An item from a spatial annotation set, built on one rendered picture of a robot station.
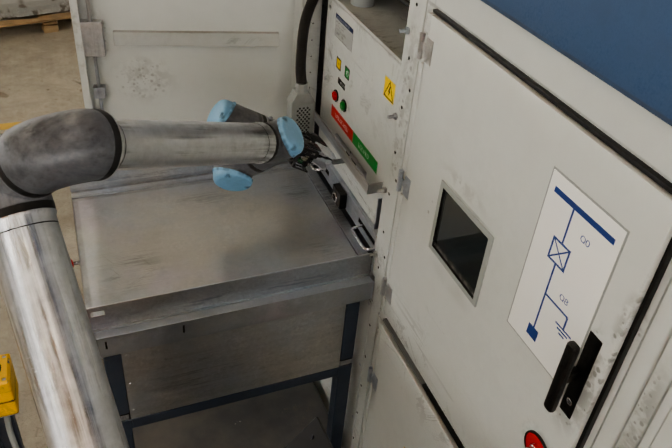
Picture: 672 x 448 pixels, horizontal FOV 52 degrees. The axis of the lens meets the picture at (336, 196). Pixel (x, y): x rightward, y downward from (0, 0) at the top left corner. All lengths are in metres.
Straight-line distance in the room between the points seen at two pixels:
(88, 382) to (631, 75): 0.87
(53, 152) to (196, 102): 1.08
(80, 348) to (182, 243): 0.74
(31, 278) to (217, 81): 1.11
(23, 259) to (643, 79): 0.90
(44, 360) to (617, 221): 0.83
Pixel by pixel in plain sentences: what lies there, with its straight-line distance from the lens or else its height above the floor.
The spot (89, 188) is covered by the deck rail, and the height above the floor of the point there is 0.85.
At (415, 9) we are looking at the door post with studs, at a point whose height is 1.55.
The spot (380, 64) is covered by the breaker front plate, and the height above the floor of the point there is 1.34.
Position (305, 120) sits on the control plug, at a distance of 1.97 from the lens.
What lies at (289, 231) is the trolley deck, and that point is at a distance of 1.86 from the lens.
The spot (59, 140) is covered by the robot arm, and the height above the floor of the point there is 1.45.
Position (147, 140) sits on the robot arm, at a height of 1.39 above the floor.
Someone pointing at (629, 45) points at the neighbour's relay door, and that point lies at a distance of 0.88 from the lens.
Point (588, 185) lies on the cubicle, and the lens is 0.96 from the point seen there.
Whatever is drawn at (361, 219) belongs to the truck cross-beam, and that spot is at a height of 0.91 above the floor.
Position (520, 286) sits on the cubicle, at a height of 1.28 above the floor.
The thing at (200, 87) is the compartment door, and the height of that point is 1.06.
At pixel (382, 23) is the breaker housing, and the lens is 1.73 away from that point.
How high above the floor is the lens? 1.99
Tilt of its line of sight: 35 degrees down
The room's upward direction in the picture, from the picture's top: 5 degrees clockwise
